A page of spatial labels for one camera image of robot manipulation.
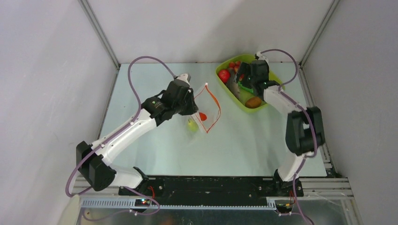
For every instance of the red chili pepper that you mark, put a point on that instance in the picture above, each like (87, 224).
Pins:
(202, 116)

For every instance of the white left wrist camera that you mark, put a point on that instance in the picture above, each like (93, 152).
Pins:
(185, 77)

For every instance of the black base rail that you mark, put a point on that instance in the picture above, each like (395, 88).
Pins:
(217, 189)

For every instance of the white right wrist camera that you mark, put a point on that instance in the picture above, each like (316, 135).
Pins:
(260, 56)

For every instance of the red cherry bunch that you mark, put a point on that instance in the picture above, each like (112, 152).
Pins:
(234, 66)

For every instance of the clear zip bag orange zipper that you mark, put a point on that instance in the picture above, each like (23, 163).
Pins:
(208, 104)

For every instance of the grey cable duct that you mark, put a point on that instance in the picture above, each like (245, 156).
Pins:
(136, 203)

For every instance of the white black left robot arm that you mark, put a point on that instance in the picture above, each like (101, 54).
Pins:
(95, 160)

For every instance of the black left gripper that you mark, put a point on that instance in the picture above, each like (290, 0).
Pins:
(192, 108)

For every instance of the green cucumber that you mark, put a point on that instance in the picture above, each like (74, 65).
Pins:
(250, 90)

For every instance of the green pear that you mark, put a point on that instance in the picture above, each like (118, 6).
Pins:
(192, 125)

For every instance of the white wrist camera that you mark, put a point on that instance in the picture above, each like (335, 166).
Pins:
(260, 56)
(185, 77)

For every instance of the red apple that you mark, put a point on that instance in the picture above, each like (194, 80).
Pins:
(224, 75)

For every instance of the green plastic bin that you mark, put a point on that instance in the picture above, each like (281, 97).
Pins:
(241, 95)

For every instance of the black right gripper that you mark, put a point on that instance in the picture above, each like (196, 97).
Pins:
(244, 76)

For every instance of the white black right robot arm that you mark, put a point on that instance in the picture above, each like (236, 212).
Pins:
(304, 127)

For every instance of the dark grey fish toy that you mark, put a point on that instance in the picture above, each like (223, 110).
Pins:
(233, 88)

